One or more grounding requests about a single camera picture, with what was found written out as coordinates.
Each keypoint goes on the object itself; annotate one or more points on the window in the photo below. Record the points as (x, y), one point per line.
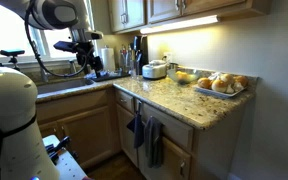
(4, 33)

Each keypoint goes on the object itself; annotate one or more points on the white paper towel roll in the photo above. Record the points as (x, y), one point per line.
(108, 59)

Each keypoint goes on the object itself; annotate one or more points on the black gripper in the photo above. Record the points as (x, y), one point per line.
(90, 59)

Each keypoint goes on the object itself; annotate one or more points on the black soda maker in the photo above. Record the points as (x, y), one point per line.
(141, 50)

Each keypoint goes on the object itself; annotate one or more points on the silver countertop appliance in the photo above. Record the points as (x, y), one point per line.
(154, 70)

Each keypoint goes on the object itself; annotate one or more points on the clear glass bottle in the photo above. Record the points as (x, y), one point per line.
(132, 64)

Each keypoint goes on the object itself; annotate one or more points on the grey hanging cloth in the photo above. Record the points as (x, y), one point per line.
(154, 143)

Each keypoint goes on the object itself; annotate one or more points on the black tool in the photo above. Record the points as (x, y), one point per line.
(58, 148)

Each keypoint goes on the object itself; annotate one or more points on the clear glass fruit bowl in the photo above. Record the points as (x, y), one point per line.
(174, 77)

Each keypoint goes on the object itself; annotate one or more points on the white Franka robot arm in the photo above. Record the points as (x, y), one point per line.
(10, 116)

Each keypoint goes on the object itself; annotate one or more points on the white rectangular tray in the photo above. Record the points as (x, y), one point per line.
(217, 94)

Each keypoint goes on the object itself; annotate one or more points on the wide wooden cabinet door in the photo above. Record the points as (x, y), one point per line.
(172, 163)

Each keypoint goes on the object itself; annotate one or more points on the dark ribbed drying mat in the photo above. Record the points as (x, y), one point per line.
(112, 77)

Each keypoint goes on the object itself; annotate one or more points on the blue terry cloth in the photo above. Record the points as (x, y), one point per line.
(136, 128)

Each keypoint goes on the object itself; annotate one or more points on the clear plastic bottle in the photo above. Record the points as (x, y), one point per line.
(124, 61)

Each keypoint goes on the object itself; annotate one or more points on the white perforated robot table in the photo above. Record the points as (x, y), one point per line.
(69, 168)

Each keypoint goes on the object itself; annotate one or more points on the yellow lemon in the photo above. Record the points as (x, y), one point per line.
(192, 77)

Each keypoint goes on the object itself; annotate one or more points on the wooden upper cabinet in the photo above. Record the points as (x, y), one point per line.
(164, 10)

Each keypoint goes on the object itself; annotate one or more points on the narrow wooden drawer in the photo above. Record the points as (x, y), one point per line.
(124, 100)

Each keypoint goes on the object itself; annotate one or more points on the orange fruit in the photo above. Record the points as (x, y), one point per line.
(181, 76)

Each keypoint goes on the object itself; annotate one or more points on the wooden sink cabinet door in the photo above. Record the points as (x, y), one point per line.
(87, 133)

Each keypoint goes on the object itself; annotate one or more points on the under-cabinet light bar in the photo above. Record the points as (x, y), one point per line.
(180, 24)

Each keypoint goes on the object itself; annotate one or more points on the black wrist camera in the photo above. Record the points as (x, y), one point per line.
(65, 46)

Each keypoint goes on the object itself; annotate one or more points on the steel kitchen sink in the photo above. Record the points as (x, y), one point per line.
(64, 85)

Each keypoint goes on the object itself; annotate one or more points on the white wall outlet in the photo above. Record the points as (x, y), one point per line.
(167, 56)

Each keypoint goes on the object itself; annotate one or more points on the wide wooden drawer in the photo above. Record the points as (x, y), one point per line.
(174, 128)

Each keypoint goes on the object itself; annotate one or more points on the narrow wooden cabinet door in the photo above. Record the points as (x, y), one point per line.
(124, 133)

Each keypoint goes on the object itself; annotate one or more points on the black camera on tripod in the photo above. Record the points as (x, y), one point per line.
(12, 52)

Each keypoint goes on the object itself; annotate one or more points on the brown bread roll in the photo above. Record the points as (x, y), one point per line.
(241, 80)
(219, 86)
(227, 78)
(204, 82)

